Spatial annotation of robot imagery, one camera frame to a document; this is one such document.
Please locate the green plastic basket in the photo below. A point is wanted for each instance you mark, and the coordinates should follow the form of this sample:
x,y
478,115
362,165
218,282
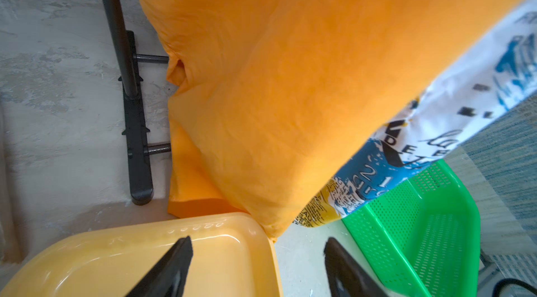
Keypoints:
x,y
423,237

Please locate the yellow plastic tray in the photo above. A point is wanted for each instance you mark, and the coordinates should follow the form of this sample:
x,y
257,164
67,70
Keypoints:
x,y
217,255

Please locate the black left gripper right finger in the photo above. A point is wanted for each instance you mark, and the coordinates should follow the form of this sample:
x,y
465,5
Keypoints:
x,y
345,276

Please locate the black clothes rack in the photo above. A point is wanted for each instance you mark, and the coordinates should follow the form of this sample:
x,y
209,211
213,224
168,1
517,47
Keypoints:
x,y
136,132

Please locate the white blue patterned shorts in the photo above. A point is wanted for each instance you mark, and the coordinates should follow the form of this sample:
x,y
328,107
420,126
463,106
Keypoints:
x,y
492,78

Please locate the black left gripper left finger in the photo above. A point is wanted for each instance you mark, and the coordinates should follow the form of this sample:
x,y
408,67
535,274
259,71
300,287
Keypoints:
x,y
169,275

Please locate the orange shorts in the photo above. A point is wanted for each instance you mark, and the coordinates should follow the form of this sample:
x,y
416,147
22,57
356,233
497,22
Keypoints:
x,y
275,96

